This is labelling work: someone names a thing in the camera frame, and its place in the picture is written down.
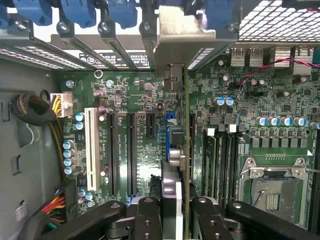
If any black RAM slot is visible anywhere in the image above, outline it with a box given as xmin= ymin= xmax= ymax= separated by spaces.
xmin=216 ymin=129 xmax=229 ymax=204
xmin=226 ymin=129 xmax=240 ymax=203

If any long black expansion slot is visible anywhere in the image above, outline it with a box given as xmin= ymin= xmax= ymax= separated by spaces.
xmin=107 ymin=111 xmax=120 ymax=197
xmin=125 ymin=112 xmax=139 ymax=197

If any CPU socket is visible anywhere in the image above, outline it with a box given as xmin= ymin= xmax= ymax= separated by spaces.
xmin=238 ymin=156 xmax=311 ymax=227

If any blue expansion slot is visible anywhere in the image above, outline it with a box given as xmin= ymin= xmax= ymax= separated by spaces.
xmin=165 ymin=112 xmax=176 ymax=164

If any white PCI slot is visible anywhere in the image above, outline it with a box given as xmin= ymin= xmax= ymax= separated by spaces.
xmin=84 ymin=107 xmax=101 ymax=192

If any short black expansion slot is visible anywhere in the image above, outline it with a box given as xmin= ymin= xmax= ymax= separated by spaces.
xmin=145 ymin=112 xmax=157 ymax=139

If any green motherboard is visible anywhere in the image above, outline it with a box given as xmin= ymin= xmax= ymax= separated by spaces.
xmin=61 ymin=46 xmax=320 ymax=232

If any silver power supply unit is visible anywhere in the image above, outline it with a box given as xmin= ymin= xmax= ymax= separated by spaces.
xmin=0 ymin=57 xmax=63 ymax=240

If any white power connector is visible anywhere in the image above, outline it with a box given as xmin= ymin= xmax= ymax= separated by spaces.
xmin=49 ymin=92 xmax=74 ymax=119

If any dark grey open PC case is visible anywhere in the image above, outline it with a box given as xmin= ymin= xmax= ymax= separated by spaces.
xmin=0 ymin=0 xmax=320 ymax=240

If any blue slot retention clip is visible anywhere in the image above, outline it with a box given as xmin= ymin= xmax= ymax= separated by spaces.
xmin=204 ymin=0 xmax=236 ymax=31
xmin=107 ymin=0 xmax=139 ymax=30
xmin=59 ymin=0 xmax=97 ymax=29
xmin=11 ymin=0 xmax=54 ymax=26

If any coloured power wire bundle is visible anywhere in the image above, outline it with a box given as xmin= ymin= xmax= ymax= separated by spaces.
xmin=40 ymin=187 xmax=66 ymax=230

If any black sleeved cable bundle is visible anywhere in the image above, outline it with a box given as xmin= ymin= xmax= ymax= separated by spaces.
xmin=9 ymin=91 xmax=66 ymax=181

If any red and black wire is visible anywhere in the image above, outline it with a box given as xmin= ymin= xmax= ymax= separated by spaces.
xmin=236 ymin=56 xmax=320 ymax=86

